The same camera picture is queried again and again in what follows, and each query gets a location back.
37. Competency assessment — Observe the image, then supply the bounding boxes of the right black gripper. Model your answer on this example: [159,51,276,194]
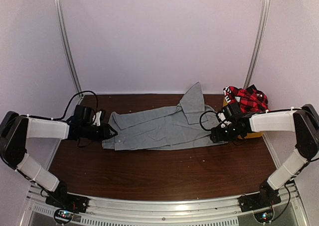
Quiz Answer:
[211,122,243,143]

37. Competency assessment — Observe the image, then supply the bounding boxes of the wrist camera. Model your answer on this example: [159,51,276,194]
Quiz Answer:
[216,112,231,125]
[92,109,106,126]

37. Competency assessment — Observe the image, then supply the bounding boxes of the grey long sleeve shirt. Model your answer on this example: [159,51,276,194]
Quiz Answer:
[102,82,219,151]

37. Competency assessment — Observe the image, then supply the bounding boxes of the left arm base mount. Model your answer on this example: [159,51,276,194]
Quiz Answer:
[45,194,89,214]

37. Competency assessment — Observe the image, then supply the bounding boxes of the circuit board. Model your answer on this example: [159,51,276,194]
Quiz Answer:
[53,209,74,224]
[254,210,274,224]

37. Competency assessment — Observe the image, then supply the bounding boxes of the left aluminium frame post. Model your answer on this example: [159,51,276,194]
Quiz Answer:
[53,0,82,93]

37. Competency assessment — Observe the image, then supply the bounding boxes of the left black cable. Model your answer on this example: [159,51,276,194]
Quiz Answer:
[49,91,99,121]

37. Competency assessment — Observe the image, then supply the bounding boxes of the left circuit board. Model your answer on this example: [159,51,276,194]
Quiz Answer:
[53,209,74,224]

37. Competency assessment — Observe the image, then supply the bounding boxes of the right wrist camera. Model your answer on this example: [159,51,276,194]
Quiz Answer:
[216,112,231,125]

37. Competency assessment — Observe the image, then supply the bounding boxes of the aluminium frame post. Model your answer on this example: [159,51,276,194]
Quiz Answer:
[244,0,271,88]
[53,0,82,93]

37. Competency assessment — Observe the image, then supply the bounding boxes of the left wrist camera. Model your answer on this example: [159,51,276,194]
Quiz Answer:
[92,109,106,126]

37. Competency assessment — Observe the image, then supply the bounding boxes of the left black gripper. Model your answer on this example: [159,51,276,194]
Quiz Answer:
[81,122,118,142]

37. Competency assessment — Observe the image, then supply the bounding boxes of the right aluminium frame post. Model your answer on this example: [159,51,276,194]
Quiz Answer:
[244,0,271,88]

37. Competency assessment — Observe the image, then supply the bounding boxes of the yellow plastic bin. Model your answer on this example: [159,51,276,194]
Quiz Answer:
[222,99,264,139]

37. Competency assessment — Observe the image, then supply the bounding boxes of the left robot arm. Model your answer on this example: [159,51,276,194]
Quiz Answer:
[0,105,118,208]

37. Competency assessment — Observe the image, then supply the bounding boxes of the right black cable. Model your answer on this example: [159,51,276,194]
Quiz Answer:
[199,110,221,132]

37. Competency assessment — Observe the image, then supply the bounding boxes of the red black plaid shirt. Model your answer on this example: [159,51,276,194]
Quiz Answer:
[223,85,269,113]

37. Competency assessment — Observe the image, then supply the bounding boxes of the right circuit board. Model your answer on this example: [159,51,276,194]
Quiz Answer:
[254,210,274,224]

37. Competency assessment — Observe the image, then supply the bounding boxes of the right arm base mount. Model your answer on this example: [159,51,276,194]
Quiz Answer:
[237,193,282,213]

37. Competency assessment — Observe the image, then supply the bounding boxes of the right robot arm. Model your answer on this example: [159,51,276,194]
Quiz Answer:
[209,104,319,207]

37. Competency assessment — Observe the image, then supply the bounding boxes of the black cable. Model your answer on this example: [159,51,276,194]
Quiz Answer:
[49,91,99,121]
[199,110,221,132]

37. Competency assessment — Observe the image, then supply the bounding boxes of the front aluminium rail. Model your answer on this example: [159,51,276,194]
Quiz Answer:
[24,183,305,226]

